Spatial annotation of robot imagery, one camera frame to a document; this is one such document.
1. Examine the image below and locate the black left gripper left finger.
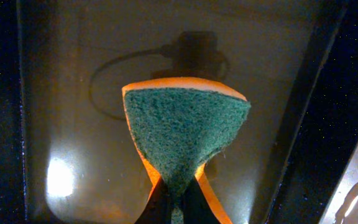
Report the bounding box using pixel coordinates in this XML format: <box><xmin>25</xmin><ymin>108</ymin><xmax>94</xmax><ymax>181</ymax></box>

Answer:
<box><xmin>135</xmin><ymin>178</ymin><xmax>173</xmax><ymax>224</ymax></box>

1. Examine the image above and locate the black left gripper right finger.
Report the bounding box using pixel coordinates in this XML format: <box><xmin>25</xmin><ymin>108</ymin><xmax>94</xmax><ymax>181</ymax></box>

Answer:
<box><xmin>183</xmin><ymin>177</ymin><xmax>220</xmax><ymax>224</ymax></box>

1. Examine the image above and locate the orange green scrub sponge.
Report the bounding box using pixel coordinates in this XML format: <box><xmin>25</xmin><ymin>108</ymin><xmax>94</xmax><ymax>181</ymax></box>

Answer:
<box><xmin>122</xmin><ymin>77</ymin><xmax>251</xmax><ymax>223</ymax></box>

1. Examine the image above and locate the black water tray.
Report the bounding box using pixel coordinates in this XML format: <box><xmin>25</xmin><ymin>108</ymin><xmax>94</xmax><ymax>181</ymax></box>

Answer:
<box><xmin>0</xmin><ymin>1</ymin><xmax>358</xmax><ymax>223</ymax></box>

